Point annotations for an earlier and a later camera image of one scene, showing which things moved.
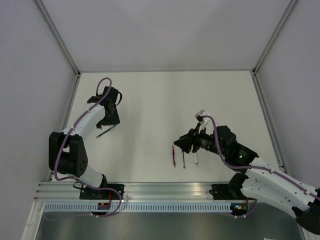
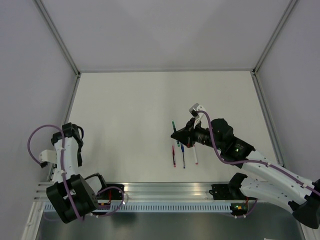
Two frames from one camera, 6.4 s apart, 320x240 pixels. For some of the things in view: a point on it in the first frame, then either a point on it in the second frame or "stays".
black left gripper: x=114 y=121 to x=80 y=161
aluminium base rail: x=50 y=191 stays
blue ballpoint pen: x=183 y=159 stays
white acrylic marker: x=195 y=158 stays
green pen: x=108 y=129 to x=174 y=128
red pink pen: x=173 y=156 stays
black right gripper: x=185 y=141 to x=186 y=135
